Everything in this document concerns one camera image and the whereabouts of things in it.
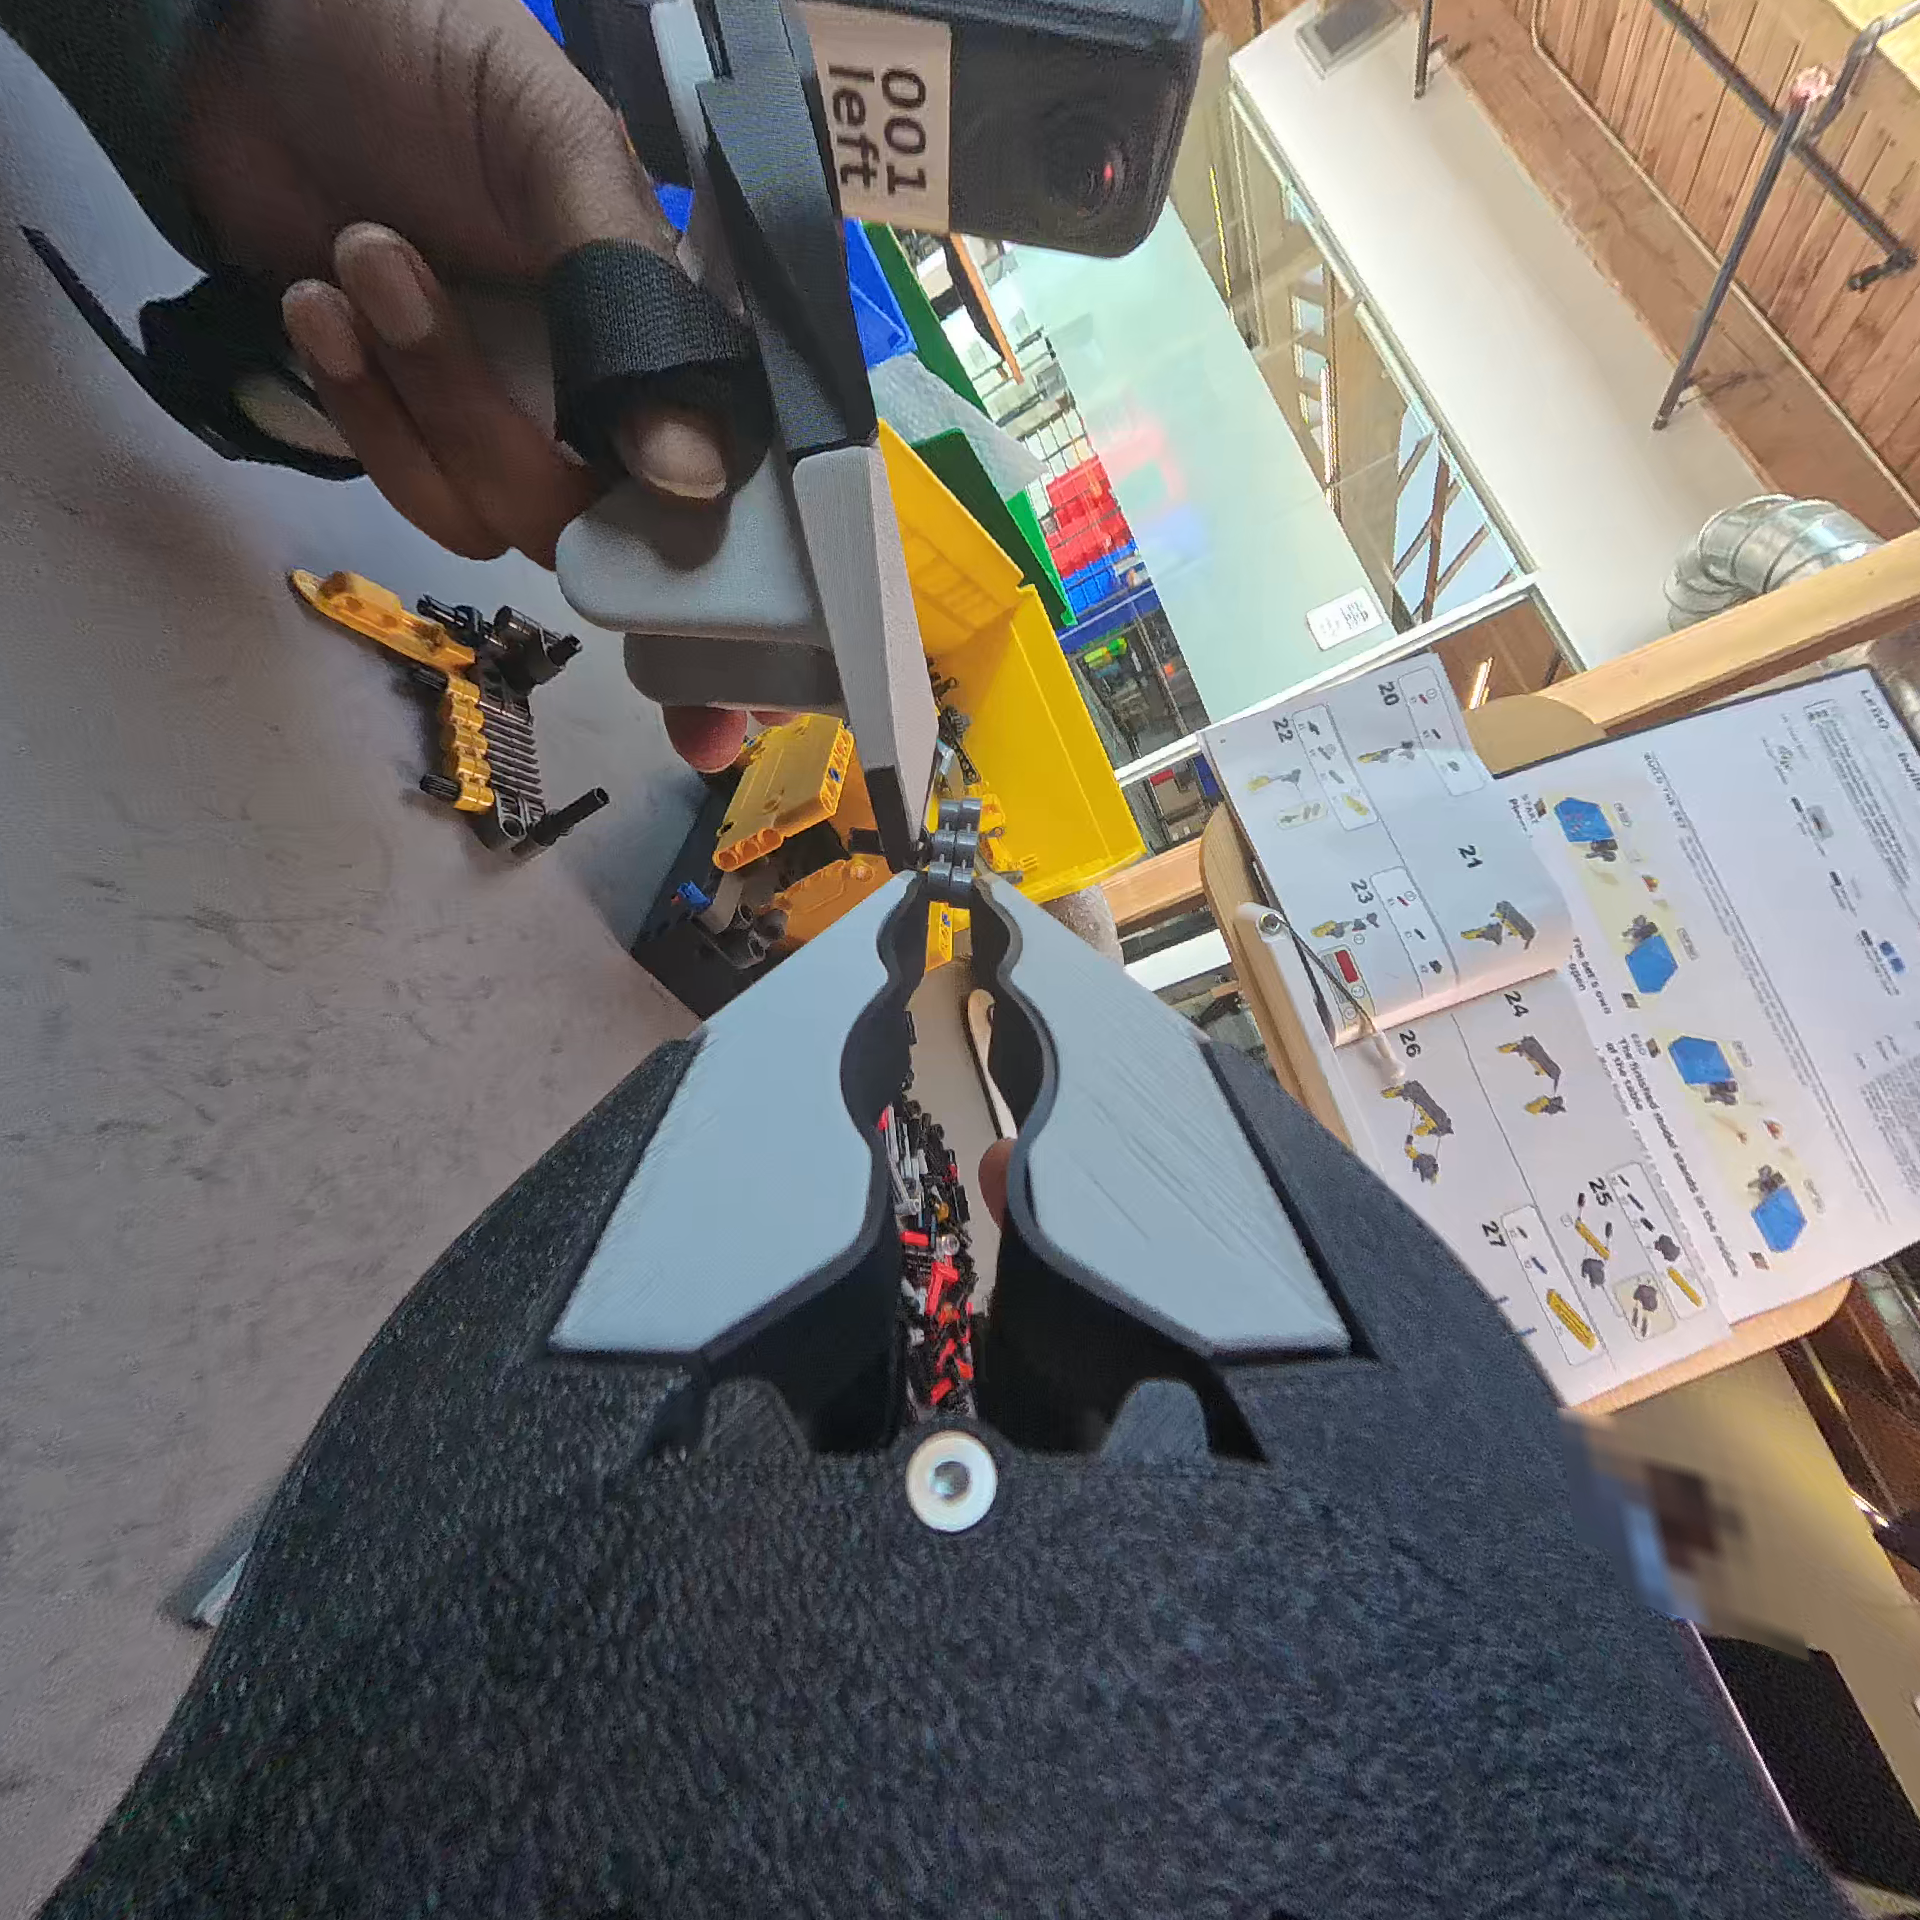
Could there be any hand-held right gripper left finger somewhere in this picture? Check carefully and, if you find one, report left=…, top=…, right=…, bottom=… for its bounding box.
left=551, top=874, right=922, bottom=1451

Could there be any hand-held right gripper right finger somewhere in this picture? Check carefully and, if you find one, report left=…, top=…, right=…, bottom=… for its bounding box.
left=967, top=874, right=1356, bottom=1454

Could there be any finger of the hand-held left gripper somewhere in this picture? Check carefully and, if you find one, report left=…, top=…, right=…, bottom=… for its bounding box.
left=791, top=441, right=943, bottom=874

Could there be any grey lego connector piece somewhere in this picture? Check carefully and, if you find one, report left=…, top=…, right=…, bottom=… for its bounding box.
left=918, top=791, right=1010, bottom=913

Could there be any yellow lego vehicle model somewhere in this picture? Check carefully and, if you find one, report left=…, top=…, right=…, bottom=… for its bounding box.
left=634, top=710, right=962, bottom=1023

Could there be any pile of small lego pins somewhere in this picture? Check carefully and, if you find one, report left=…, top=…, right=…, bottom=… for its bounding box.
left=895, top=1101, right=985, bottom=1425

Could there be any yellow grey lego subassembly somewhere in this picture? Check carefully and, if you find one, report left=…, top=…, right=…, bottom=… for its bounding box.
left=289, top=567, right=615, bottom=859

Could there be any lego instruction booklet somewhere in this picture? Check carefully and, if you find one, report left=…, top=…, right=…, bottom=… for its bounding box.
left=1199, top=651, right=1748, bottom=1407

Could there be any person's left hand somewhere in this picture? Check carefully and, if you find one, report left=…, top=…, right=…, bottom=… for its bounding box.
left=180, top=0, right=782, bottom=775

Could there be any green plastic bin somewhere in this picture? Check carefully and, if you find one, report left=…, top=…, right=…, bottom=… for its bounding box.
left=861, top=223, right=1079, bottom=629

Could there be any yellow plastic storage bin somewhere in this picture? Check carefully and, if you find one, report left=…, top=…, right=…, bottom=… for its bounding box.
left=874, top=420, right=1150, bottom=905

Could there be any silver bubble wrap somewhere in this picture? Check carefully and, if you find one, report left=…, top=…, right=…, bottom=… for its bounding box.
left=870, top=356, right=1046, bottom=479

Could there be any blue plastic bin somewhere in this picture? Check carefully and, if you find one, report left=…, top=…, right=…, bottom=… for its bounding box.
left=836, top=217, right=922, bottom=369

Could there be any stack of red blue bins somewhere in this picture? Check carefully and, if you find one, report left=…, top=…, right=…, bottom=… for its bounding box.
left=1043, top=455, right=1161, bottom=619

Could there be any white printed leaflet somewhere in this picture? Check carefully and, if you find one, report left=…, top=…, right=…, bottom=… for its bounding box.
left=1493, top=667, right=1920, bottom=1326

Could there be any wire page holder arm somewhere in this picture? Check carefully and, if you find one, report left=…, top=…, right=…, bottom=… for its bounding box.
left=1258, top=903, right=1414, bottom=1100

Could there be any black metal pipe rail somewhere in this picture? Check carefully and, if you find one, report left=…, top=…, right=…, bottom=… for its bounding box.
left=1651, top=23, right=1920, bottom=436

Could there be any metal air duct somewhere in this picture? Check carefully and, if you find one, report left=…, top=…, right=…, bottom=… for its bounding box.
left=1665, top=495, right=1887, bottom=635

